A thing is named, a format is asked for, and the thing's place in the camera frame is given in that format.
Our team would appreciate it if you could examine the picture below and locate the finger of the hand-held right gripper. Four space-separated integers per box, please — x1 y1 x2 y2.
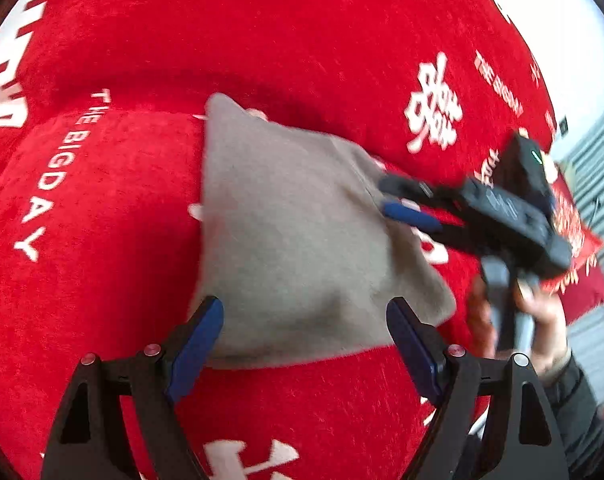
381 201 488 252
379 174 469 207

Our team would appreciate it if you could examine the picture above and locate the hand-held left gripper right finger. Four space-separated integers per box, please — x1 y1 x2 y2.
385 297 571 480

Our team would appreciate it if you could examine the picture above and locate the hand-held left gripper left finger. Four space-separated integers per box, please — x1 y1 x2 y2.
40 296 226 480

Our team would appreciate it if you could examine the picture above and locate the grey knit sweater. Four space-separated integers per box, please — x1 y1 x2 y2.
189 92 458 372

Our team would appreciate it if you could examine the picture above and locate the person's right forearm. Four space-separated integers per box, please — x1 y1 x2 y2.
538 353 604 480

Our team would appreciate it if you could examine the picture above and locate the red cushion with gold print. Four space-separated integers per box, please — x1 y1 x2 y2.
541 164 604 326

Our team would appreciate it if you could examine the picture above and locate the grey slatted shutter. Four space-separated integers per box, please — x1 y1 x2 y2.
557 104 604 241

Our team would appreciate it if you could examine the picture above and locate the red printed sofa cover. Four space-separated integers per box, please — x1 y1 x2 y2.
0 0 604 480

